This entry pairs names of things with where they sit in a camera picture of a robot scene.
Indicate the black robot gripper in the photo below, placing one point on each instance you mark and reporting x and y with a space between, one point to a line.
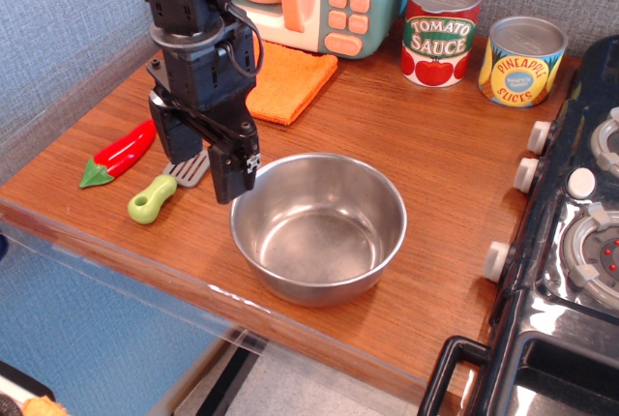
200 95

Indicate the orange towel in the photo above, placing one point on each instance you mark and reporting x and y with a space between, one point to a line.
288 82

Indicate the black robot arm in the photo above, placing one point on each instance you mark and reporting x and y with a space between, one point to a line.
189 17

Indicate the white stove knob top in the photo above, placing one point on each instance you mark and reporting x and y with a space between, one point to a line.
538 137

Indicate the white stove knob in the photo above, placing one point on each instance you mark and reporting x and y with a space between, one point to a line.
525 174
496 258
538 137

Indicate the red toy chili pepper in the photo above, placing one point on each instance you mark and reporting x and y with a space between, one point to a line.
118 157

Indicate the stainless steel bowl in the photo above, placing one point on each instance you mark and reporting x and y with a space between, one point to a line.
319 230

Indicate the tomato sauce can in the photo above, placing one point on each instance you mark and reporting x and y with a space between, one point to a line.
437 40

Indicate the white stove knob bottom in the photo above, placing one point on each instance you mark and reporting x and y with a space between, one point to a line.
496 258

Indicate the white stove knob middle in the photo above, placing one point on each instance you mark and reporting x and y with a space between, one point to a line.
525 174

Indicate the pineapple slices can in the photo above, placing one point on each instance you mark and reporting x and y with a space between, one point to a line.
522 59

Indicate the black toy stove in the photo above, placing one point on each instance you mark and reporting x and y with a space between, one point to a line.
553 347

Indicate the green handled toy spatula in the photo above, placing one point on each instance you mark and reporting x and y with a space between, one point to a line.
146 205

